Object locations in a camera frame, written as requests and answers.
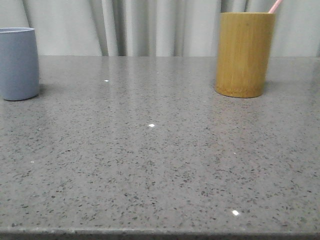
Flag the blue plastic cup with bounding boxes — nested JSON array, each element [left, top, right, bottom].
[[0, 27, 40, 101]]

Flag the bamboo cylinder holder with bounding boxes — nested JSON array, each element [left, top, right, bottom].
[[215, 12, 276, 98]]

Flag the grey curtain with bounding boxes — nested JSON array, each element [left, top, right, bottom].
[[0, 0, 320, 58]]

